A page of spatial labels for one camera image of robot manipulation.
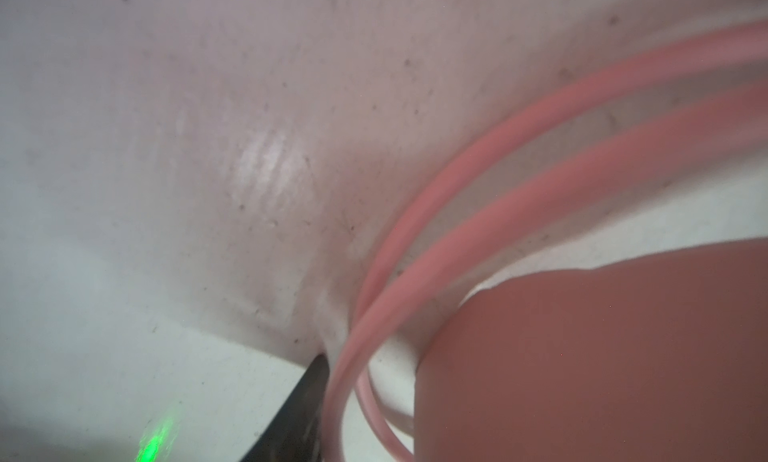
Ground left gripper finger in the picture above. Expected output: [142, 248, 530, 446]
[241, 354, 330, 462]

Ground pink headphones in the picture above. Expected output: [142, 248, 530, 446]
[321, 21, 767, 461]

